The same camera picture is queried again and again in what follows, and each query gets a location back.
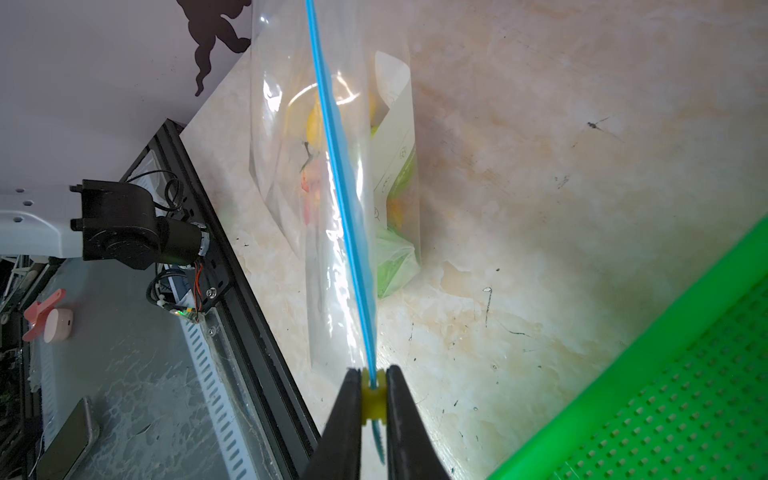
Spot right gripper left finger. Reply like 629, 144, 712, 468
301, 369, 362, 480

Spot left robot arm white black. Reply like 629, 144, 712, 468
1, 180, 210, 270

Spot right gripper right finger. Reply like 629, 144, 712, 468
386, 365, 449, 480

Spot green apple toy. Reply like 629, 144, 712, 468
375, 229, 421, 299

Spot clear zip bag blue zipper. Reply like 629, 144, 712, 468
248, 0, 422, 466

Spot smartphone on desk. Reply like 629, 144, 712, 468
36, 397, 100, 480

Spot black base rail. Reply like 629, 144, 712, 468
126, 120, 319, 479

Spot white slotted cable duct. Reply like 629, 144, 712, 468
175, 294, 274, 479

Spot green plastic basket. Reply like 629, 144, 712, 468
495, 221, 767, 479

